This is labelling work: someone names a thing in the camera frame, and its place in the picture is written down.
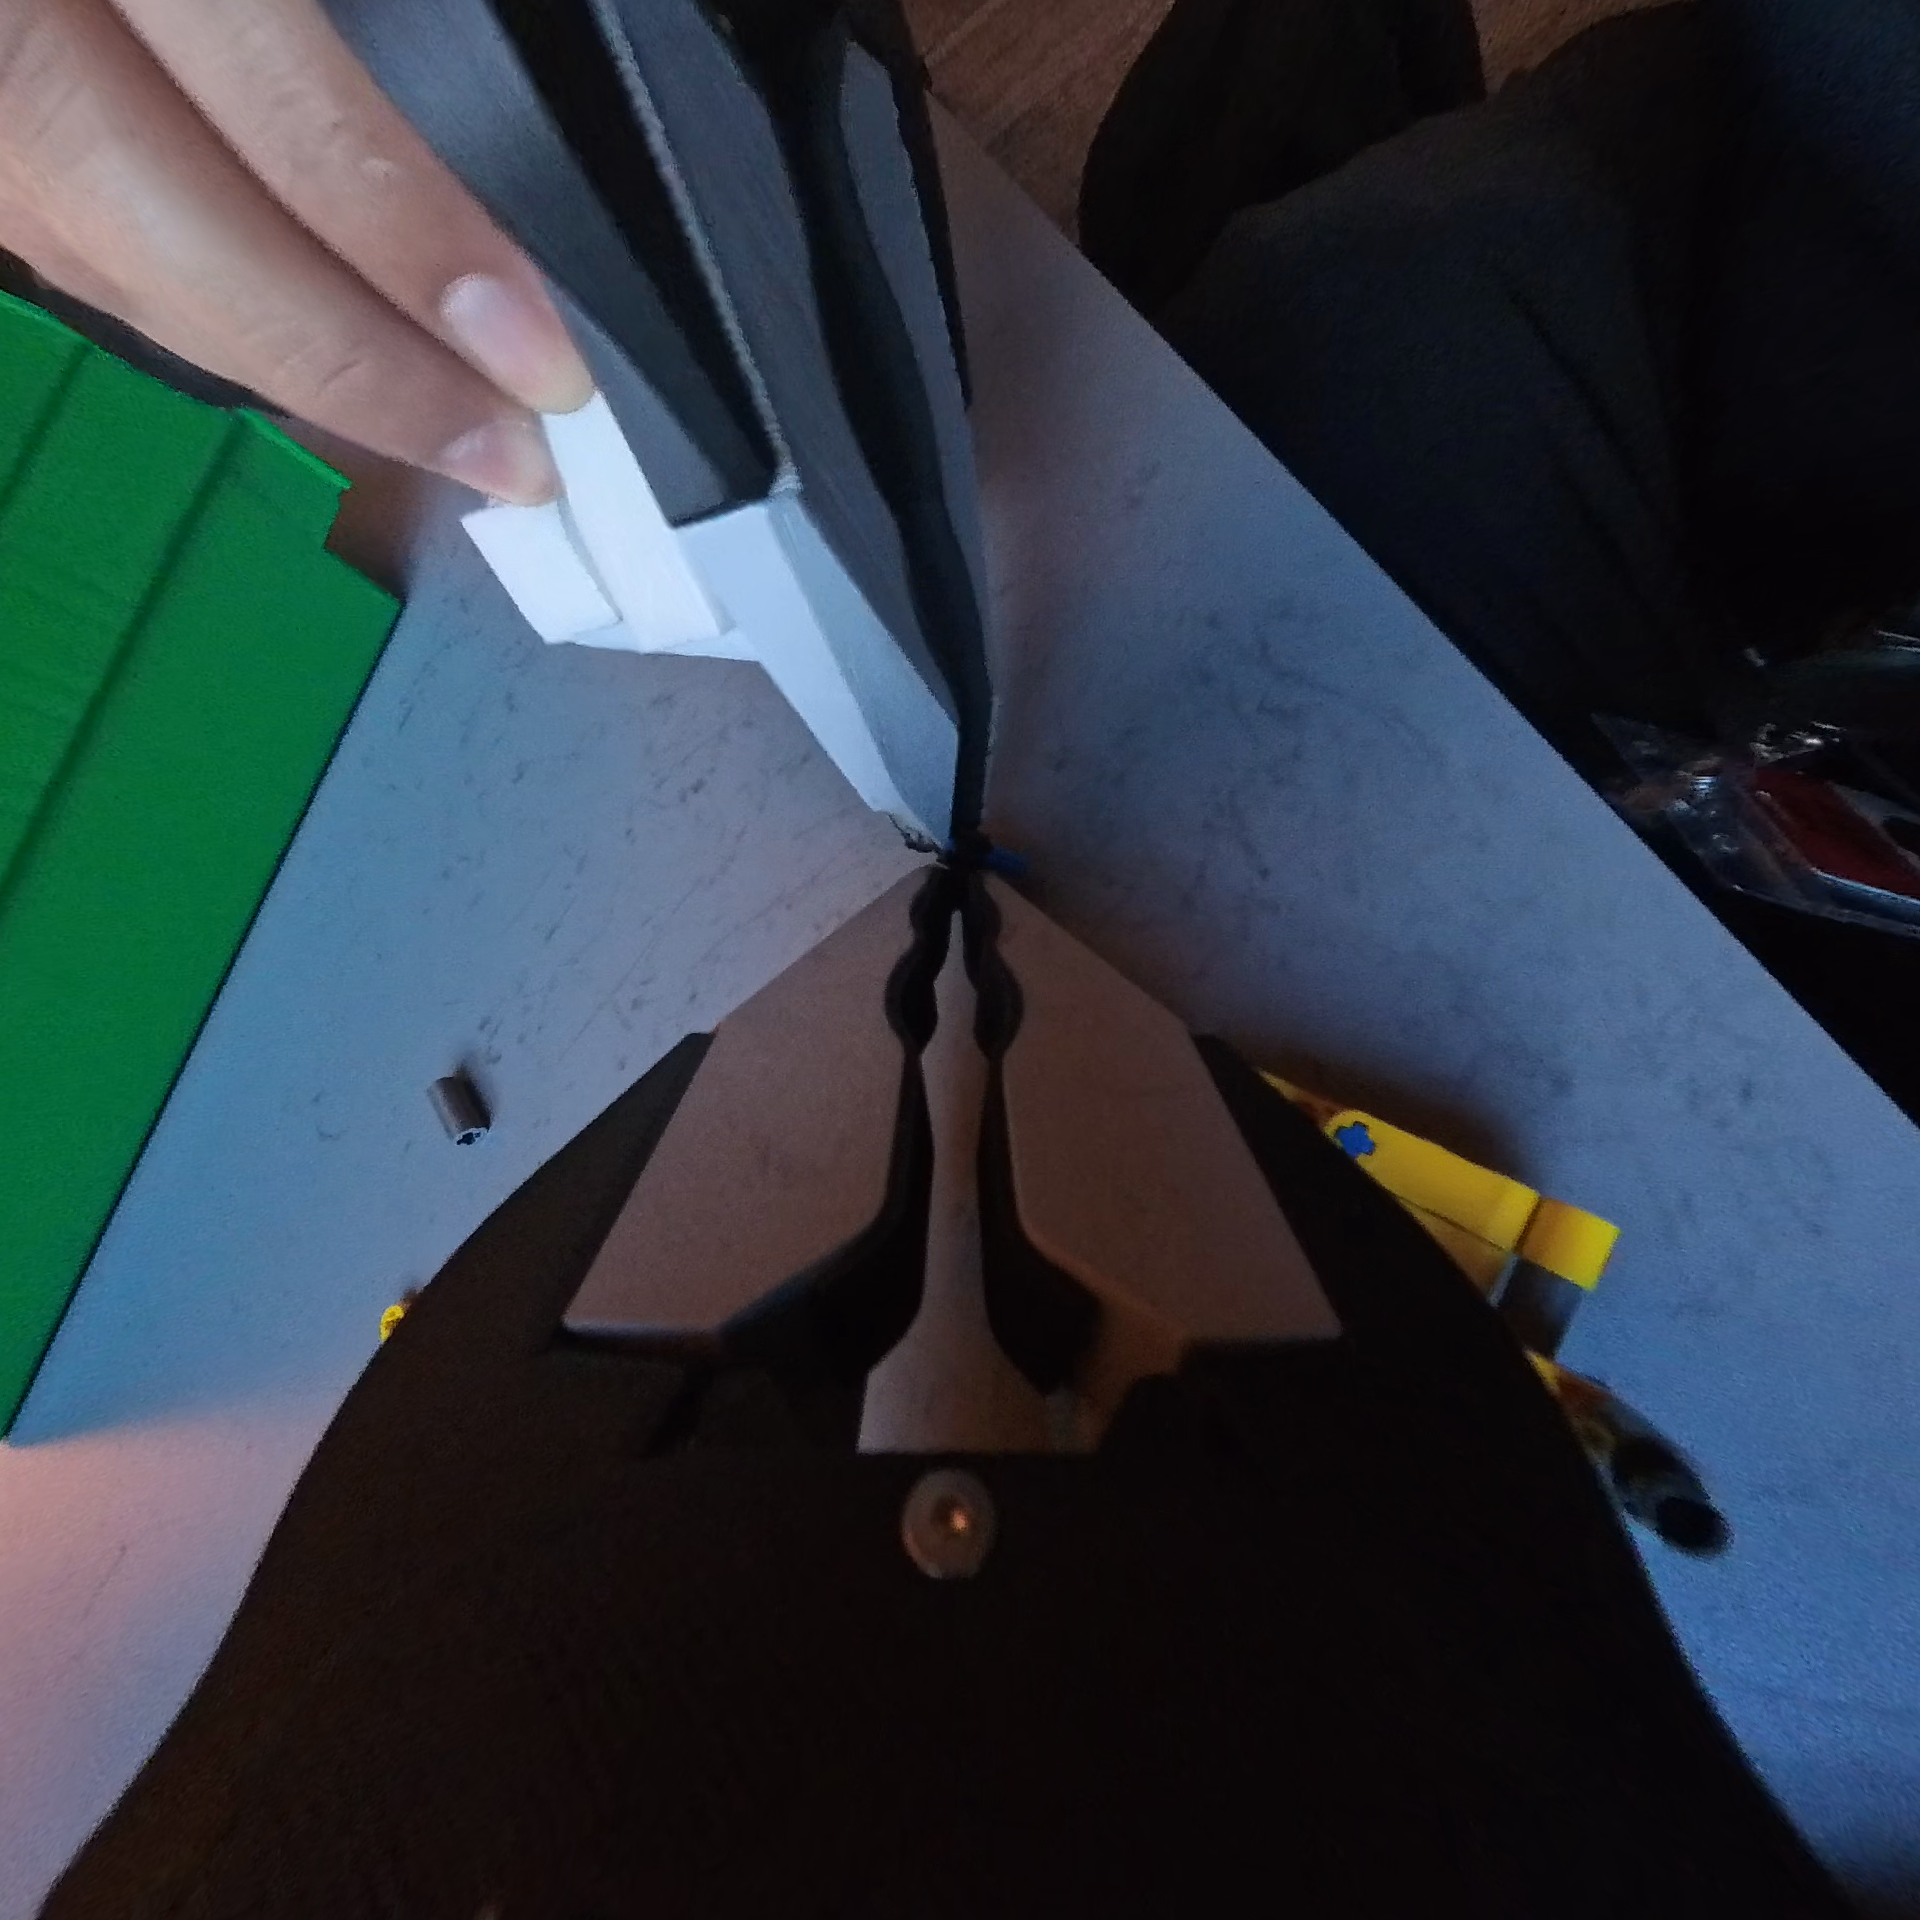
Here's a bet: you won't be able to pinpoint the clear plastic parts bag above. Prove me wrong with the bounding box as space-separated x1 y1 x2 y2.
1597 644 1920 939

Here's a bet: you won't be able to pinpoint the grey desk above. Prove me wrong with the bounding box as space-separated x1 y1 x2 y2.
0 89 1920 1920

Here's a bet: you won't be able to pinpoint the green storage bin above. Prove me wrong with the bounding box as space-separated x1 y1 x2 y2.
0 292 404 1434

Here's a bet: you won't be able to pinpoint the person's right hand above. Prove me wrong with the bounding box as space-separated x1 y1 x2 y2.
0 0 597 508

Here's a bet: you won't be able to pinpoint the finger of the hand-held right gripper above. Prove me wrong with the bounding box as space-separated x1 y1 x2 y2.
816 41 994 848
334 0 970 842

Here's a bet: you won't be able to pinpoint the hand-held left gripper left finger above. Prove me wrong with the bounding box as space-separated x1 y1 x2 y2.
563 877 960 1373

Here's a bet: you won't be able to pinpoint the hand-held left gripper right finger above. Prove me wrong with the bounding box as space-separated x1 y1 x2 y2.
965 877 1344 1391

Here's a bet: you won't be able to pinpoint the yellow block frame assembly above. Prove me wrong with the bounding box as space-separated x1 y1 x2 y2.
1260 1068 1734 1561

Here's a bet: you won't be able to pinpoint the person's dark clothed body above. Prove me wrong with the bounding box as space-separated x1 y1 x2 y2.
1080 0 1920 1121

